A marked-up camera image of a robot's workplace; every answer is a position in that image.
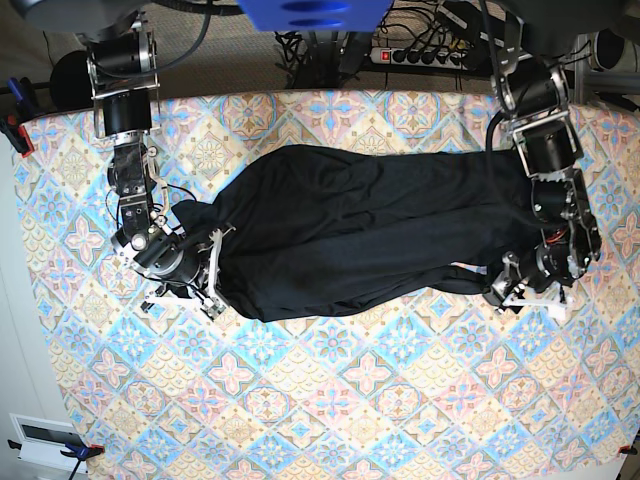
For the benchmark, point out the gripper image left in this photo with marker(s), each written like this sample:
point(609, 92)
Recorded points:
point(178, 264)

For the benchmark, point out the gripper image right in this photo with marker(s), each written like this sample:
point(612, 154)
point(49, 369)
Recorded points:
point(537, 269)

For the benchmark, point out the black t-shirt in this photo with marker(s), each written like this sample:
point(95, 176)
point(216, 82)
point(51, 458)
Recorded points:
point(315, 231)

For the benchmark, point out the robot arm image right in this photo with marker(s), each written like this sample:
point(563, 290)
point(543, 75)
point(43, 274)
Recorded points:
point(534, 106)

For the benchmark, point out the patterned tablecloth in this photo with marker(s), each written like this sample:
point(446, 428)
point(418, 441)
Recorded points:
point(428, 386)

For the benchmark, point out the black round speaker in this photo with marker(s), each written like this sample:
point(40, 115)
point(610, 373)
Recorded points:
point(69, 84)

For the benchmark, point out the orange clamp lower right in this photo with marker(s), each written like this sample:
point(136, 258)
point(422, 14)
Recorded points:
point(629, 450)

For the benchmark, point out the blue clamp lower left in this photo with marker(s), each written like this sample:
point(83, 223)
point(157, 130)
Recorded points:
point(80, 452)

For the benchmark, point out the red black clamp upper left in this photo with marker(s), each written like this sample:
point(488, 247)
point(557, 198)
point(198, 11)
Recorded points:
point(12, 124)

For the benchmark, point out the white power strip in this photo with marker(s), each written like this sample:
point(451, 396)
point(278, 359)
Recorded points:
point(433, 57)

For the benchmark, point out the white round device upper right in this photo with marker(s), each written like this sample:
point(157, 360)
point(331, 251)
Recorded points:
point(608, 49)

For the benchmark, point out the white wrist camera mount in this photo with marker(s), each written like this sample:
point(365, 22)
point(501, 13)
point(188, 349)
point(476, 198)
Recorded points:
point(554, 300)
point(215, 303)

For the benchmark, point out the white wall vent box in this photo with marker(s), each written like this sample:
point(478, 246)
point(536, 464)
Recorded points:
point(35, 429)

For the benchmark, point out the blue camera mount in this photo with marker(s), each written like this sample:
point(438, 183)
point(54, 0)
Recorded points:
point(315, 15)

